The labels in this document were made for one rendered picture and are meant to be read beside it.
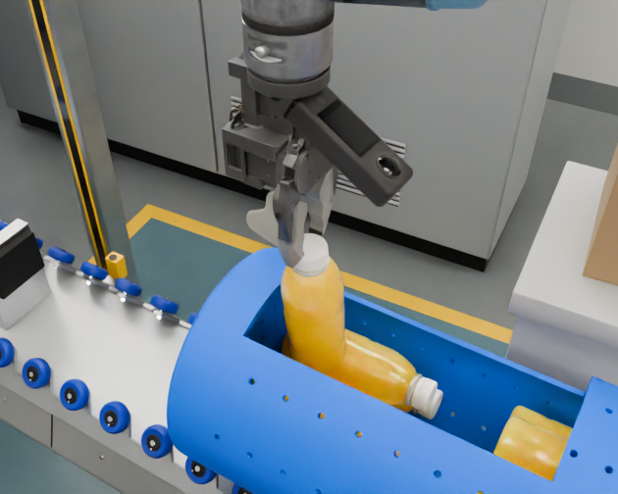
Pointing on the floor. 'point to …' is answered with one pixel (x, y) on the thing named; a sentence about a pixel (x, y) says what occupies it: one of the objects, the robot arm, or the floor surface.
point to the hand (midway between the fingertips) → (308, 246)
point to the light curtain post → (81, 125)
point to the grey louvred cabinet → (169, 52)
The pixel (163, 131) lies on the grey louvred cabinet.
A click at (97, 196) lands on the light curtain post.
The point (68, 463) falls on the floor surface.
